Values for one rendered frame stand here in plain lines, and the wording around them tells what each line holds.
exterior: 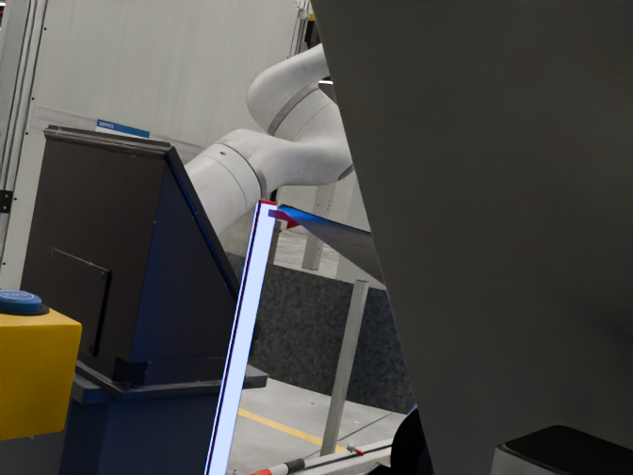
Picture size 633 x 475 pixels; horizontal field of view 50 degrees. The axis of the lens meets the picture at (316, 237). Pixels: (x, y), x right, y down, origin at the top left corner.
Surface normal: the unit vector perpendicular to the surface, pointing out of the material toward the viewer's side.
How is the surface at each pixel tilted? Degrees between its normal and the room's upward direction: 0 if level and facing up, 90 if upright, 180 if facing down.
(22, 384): 90
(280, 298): 90
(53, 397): 90
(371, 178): 130
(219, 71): 90
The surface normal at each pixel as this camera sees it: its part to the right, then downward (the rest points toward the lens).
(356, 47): -0.61, 0.57
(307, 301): -0.37, -0.02
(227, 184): 0.54, -0.16
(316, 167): 0.22, 0.79
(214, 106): 0.76, 0.17
